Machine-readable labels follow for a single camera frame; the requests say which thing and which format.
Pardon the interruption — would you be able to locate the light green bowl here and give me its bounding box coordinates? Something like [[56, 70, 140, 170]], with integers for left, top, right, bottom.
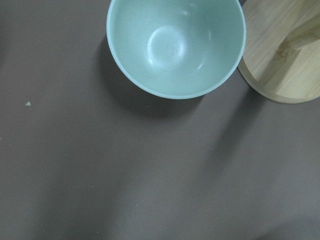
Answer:
[[106, 0, 246, 100]]

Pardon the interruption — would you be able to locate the round wooden rack base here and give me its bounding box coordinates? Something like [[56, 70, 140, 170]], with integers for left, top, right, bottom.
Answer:
[[238, 0, 320, 104]]

